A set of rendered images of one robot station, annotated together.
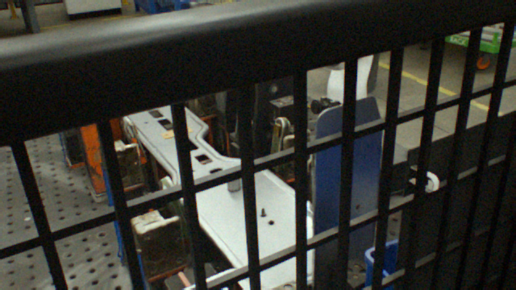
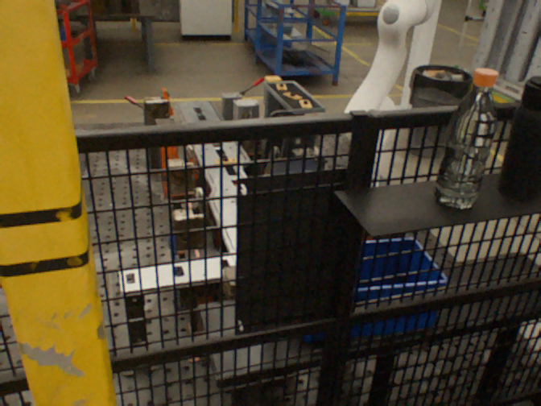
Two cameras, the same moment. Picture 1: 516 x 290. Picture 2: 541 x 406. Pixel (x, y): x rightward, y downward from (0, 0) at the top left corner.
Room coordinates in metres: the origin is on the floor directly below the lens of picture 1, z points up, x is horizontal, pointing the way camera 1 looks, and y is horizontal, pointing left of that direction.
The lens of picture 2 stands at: (-0.42, -0.25, 1.80)
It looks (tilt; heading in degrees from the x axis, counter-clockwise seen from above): 30 degrees down; 10
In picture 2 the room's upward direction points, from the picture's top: 3 degrees clockwise
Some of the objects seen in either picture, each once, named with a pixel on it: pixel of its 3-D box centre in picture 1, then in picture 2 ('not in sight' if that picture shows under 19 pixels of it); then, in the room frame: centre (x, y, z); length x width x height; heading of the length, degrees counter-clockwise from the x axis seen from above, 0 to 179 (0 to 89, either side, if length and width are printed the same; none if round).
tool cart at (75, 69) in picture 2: not in sight; (62, 44); (4.62, 3.01, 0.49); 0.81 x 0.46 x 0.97; 11
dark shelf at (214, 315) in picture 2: not in sight; (396, 307); (0.53, -0.39, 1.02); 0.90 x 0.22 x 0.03; 119
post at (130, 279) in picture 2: not in sight; (138, 325); (0.49, 0.25, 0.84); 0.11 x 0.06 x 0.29; 119
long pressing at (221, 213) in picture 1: (172, 133); (222, 160); (1.24, 0.23, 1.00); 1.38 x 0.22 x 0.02; 29
